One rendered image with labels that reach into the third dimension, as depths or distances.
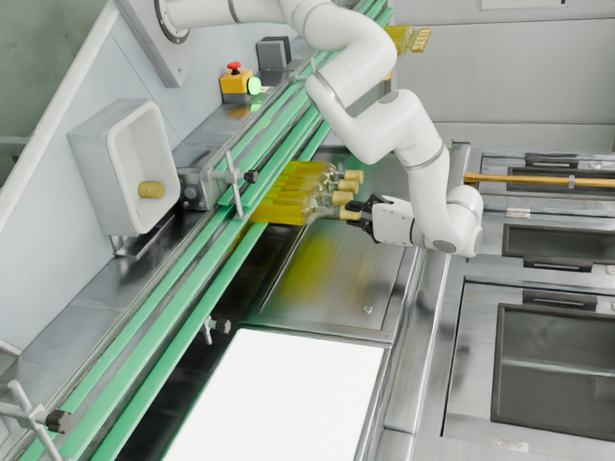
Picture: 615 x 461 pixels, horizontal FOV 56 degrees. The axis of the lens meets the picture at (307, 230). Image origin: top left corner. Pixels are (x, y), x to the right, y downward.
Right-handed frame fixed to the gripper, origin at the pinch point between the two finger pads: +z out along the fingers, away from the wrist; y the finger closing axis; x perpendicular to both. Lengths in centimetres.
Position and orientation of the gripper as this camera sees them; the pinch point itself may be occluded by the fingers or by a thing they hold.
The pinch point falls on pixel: (355, 213)
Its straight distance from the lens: 134.0
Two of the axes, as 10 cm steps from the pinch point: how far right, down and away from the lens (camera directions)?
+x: -5.3, 5.3, -6.6
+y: -1.2, -8.2, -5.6
